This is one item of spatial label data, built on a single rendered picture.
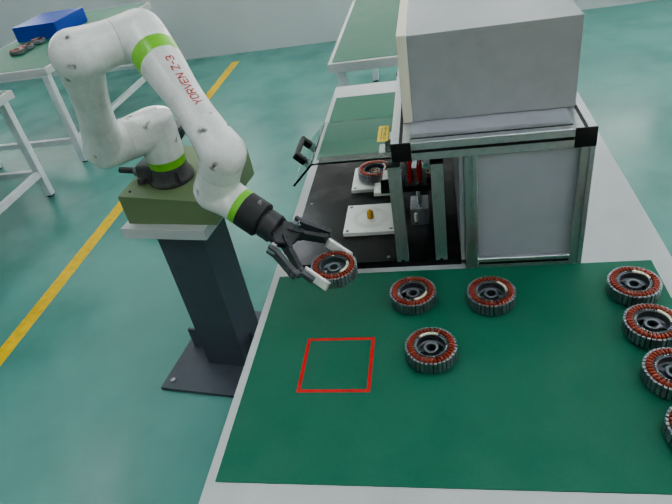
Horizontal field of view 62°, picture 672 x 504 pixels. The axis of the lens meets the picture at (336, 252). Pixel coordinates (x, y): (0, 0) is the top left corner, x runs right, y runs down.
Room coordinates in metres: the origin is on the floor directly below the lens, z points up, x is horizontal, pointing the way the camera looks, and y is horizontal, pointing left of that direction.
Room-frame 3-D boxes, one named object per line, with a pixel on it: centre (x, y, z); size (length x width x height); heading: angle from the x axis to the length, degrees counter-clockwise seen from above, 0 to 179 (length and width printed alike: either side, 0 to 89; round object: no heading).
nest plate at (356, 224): (1.39, -0.12, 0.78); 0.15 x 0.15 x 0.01; 77
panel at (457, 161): (1.44, -0.40, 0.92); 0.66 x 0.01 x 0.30; 167
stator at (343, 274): (1.07, 0.01, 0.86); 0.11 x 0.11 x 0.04
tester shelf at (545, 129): (1.43, -0.46, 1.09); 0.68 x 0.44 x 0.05; 167
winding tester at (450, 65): (1.42, -0.46, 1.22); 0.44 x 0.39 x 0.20; 167
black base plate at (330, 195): (1.50, -0.16, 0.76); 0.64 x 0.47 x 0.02; 167
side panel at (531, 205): (1.09, -0.46, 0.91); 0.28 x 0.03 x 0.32; 77
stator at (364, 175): (1.62, -0.18, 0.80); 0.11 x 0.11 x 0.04
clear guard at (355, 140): (1.33, -0.11, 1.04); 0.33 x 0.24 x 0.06; 77
